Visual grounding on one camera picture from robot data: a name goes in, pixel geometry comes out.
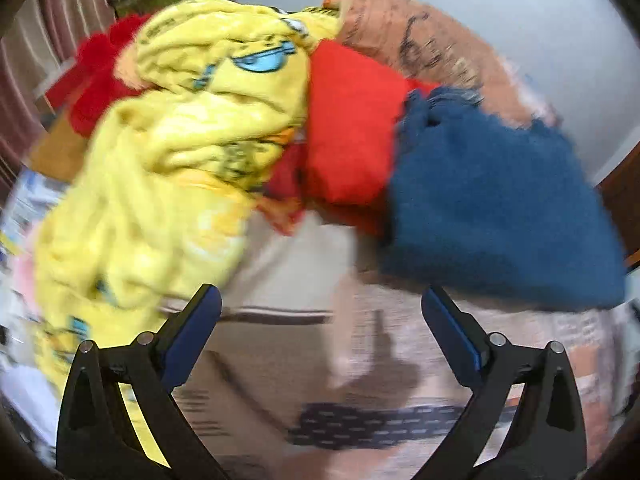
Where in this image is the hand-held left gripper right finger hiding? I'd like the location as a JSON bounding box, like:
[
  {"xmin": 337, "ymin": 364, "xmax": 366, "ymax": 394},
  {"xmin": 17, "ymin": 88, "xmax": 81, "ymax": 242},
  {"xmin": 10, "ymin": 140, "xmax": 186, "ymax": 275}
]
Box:
[{"xmin": 412, "ymin": 287, "xmax": 587, "ymax": 480}]

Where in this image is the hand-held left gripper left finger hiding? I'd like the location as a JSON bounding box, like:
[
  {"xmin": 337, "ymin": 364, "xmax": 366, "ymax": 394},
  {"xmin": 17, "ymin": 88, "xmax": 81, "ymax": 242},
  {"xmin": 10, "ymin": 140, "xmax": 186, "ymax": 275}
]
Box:
[{"xmin": 56, "ymin": 283, "xmax": 231, "ymax": 480}]

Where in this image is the blue denim jacket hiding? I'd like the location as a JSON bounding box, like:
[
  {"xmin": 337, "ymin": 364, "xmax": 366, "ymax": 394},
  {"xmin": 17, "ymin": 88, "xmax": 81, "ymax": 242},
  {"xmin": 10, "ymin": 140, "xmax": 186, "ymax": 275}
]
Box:
[{"xmin": 380, "ymin": 86, "xmax": 628, "ymax": 311}]

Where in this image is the newspaper print bed sheet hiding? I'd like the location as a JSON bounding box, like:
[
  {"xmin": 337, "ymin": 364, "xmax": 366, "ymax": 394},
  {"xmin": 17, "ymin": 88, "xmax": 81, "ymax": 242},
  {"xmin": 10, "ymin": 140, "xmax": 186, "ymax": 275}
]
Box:
[{"xmin": 0, "ymin": 170, "xmax": 640, "ymax": 480}]

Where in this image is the beige striped cloth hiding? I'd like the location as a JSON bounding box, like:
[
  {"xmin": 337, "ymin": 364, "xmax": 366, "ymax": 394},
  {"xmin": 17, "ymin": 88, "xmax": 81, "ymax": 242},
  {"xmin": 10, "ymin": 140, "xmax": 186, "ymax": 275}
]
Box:
[{"xmin": 165, "ymin": 210, "xmax": 361, "ymax": 323}]

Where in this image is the yellow cartoon print garment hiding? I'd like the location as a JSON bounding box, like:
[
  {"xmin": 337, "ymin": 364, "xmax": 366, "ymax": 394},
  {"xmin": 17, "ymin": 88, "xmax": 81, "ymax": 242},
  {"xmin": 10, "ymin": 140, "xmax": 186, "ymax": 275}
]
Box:
[{"xmin": 32, "ymin": 0, "xmax": 341, "ymax": 396}]

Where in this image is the red garment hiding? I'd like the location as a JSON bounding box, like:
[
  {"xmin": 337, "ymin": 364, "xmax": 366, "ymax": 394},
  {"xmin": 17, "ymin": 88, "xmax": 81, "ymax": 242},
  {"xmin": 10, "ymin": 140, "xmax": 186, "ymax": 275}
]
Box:
[{"xmin": 265, "ymin": 40, "xmax": 441, "ymax": 238}]

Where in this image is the red fluffy cloth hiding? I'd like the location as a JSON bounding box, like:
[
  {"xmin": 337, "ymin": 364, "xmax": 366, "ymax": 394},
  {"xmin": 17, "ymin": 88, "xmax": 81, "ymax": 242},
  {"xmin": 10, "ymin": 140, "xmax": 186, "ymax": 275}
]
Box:
[{"xmin": 45, "ymin": 14, "xmax": 151, "ymax": 138}]

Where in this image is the brown printed cloth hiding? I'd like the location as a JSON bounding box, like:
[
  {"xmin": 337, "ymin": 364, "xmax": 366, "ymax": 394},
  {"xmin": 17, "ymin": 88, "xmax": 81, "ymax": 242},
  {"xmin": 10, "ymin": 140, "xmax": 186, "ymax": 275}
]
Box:
[{"xmin": 322, "ymin": 0, "xmax": 546, "ymax": 126}]

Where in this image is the striped pink curtain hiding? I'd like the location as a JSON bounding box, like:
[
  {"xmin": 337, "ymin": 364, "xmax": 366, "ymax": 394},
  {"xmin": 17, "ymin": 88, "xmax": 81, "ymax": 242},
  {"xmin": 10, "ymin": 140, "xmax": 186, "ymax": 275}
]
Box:
[{"xmin": 0, "ymin": 0, "xmax": 131, "ymax": 186}]

